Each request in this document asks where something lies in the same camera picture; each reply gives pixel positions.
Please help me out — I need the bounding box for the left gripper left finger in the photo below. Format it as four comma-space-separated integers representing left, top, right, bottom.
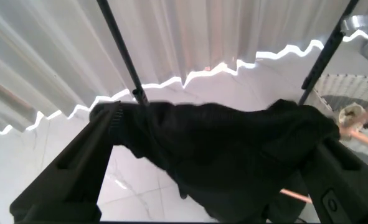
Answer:
9, 101, 124, 223

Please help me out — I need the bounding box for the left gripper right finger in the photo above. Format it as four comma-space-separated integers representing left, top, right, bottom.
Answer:
300, 136, 368, 223

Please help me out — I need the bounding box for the pink clothes hanger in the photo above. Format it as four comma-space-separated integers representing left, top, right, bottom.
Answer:
279, 105, 368, 205

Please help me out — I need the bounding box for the black garment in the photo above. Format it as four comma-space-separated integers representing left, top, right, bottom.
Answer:
89, 98, 342, 223

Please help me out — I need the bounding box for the white laundry basket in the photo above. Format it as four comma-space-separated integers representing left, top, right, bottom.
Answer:
313, 73, 368, 172

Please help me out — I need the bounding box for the black clothes rack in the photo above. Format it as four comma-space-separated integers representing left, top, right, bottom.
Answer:
95, 0, 361, 107

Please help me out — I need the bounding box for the white curtain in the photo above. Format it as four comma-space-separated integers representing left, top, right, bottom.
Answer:
0, 0, 368, 139

